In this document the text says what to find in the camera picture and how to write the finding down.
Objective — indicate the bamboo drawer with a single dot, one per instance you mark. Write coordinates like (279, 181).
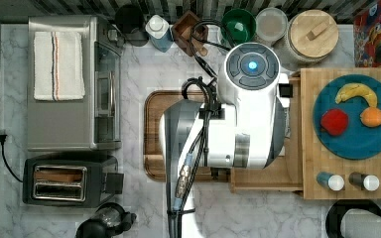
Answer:
(284, 174)

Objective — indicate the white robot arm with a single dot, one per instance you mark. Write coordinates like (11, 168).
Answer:
(238, 120)

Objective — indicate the bamboo drawer cabinet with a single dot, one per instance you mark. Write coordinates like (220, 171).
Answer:
(346, 166)

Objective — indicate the wooden cutting board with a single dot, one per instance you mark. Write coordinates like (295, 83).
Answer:
(154, 165)

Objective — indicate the wooden utensil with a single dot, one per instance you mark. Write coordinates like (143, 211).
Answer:
(199, 47)

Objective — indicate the brown wooden utensil box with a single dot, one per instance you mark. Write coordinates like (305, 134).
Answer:
(182, 30)

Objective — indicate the white cap blue bottle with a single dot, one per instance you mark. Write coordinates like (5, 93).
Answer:
(160, 33)

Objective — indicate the green cup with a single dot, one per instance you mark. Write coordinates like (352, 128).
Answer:
(241, 24)

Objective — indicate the light blue mug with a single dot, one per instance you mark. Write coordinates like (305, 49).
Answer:
(271, 26)

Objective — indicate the silver toaster oven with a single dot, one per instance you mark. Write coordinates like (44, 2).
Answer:
(90, 123)

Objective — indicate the black two-slot toaster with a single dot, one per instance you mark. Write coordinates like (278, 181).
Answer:
(100, 181)

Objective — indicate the red apple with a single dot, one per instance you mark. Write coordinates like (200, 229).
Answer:
(334, 121)

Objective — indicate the white striped towel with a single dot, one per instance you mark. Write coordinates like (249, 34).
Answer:
(58, 66)

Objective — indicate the jar with wooden lid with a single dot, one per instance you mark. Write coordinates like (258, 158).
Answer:
(309, 38)

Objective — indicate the blue shaker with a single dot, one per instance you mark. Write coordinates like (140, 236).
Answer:
(330, 181)

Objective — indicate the wooden toast slice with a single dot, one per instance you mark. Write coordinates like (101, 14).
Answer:
(59, 177)

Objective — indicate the yellow banana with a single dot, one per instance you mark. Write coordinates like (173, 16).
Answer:
(351, 90)

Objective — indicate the blue plate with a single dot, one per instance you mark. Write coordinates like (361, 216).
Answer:
(357, 142)

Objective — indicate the black paper towel holder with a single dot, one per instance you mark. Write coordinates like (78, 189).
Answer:
(340, 208)

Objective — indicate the orange fruit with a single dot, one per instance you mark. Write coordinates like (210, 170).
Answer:
(371, 117)

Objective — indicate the dark grey shaker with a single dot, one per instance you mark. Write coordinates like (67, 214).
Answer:
(364, 181)

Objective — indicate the paper towel roll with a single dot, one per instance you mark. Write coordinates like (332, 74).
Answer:
(359, 223)

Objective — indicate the froot loops cereal box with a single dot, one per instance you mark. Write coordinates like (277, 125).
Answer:
(367, 37)

